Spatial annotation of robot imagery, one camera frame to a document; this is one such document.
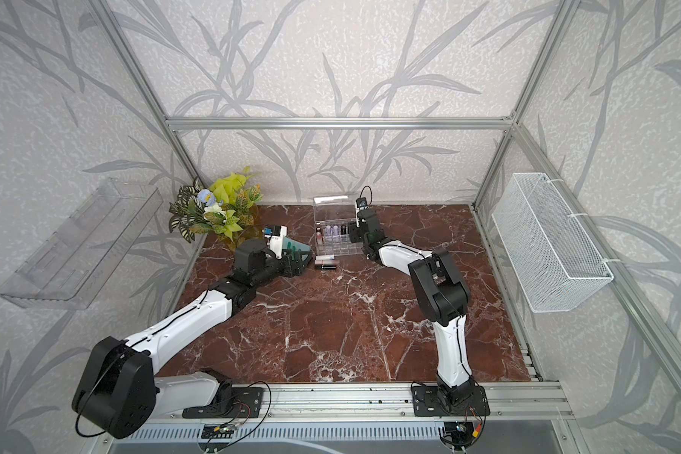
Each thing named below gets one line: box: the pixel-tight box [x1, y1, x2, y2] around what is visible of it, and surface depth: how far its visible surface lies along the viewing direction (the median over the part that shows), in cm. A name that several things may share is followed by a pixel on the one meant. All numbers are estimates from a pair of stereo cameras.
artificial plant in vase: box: [168, 166, 264, 249], surface depth 90 cm
